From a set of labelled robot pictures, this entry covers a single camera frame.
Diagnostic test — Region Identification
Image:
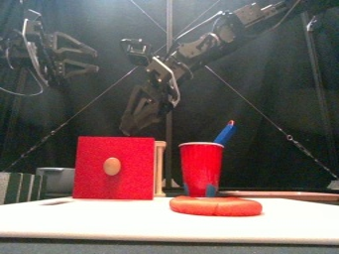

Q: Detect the slanted metal frame pole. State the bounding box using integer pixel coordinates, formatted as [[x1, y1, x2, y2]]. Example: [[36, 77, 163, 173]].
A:
[[301, 13, 335, 163]]

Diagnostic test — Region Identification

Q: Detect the thin diagonal brace rod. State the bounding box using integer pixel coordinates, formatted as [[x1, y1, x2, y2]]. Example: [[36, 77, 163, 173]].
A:
[[0, 9, 224, 173], [127, 0, 339, 182]]

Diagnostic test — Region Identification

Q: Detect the green striped box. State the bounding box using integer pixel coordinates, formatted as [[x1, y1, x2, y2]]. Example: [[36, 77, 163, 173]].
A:
[[0, 172, 48, 205]]

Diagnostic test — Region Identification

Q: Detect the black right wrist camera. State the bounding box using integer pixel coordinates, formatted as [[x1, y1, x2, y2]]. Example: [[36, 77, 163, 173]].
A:
[[119, 37, 153, 67]]

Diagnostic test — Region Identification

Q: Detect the white cutting board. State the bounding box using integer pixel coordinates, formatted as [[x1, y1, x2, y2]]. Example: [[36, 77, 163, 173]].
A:
[[0, 196, 339, 246]]

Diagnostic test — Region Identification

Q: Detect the vertical metal frame pole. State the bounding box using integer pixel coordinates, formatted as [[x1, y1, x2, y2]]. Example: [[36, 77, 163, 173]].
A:
[[164, 0, 175, 190]]

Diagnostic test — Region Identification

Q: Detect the grey plastic box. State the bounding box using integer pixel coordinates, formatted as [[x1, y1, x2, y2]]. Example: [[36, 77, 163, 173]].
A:
[[36, 167, 77, 198]]

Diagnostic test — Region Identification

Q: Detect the red plastic cup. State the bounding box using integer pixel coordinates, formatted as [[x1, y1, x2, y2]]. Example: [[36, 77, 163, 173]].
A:
[[177, 141, 225, 198]]

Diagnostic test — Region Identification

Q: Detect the blue dough cutter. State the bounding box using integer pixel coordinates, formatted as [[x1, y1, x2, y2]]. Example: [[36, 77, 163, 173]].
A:
[[212, 119, 237, 147]]

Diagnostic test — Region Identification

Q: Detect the red drawer with wooden knob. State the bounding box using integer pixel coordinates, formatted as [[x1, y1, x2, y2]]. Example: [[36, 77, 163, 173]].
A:
[[72, 136, 156, 201]]

